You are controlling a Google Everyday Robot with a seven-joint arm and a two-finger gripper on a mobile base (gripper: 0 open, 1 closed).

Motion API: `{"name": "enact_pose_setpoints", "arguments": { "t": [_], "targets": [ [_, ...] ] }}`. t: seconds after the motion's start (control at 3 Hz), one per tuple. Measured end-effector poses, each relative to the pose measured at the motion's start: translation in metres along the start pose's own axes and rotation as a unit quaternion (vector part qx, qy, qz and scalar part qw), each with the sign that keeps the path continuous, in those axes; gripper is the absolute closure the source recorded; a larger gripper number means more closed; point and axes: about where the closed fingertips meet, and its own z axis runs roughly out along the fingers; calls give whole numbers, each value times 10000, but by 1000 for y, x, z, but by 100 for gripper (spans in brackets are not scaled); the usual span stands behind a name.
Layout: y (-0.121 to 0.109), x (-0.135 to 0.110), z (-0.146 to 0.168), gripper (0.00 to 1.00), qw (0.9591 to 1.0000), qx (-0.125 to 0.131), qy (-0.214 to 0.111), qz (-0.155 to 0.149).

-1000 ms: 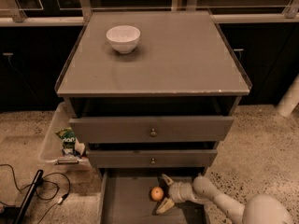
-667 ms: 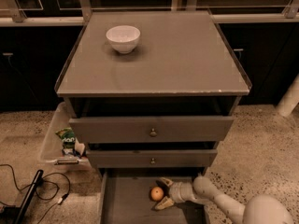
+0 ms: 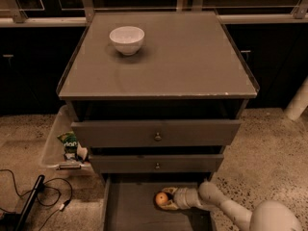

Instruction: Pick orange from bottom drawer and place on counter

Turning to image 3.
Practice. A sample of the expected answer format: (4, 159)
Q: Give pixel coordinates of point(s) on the green snack bag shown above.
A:
(70, 144)

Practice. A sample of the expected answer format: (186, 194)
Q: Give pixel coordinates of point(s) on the black bar on floor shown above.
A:
(22, 217)

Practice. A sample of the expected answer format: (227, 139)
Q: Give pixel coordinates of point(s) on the grey drawer cabinet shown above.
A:
(186, 71)

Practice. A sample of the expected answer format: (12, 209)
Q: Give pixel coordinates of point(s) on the metal window railing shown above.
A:
(52, 13)

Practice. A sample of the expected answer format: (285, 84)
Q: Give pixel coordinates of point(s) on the grey top drawer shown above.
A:
(154, 133)

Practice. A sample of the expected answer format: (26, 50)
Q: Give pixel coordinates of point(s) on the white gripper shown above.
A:
(182, 198)

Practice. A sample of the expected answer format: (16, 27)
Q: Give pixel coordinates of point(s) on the grey bottom drawer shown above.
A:
(130, 203)

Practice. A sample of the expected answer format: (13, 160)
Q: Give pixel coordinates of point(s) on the white ceramic bowl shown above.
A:
(127, 40)

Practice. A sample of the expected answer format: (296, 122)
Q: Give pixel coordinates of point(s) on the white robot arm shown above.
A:
(263, 185)

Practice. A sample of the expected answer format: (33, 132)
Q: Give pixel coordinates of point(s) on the clear plastic storage bin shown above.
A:
(53, 151)

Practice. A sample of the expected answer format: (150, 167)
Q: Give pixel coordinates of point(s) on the orange fruit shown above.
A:
(161, 199)

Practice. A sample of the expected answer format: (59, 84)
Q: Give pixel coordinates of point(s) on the grey middle drawer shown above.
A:
(156, 163)

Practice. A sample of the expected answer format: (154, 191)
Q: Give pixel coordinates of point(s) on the grey drawer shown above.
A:
(130, 203)
(156, 163)
(154, 133)

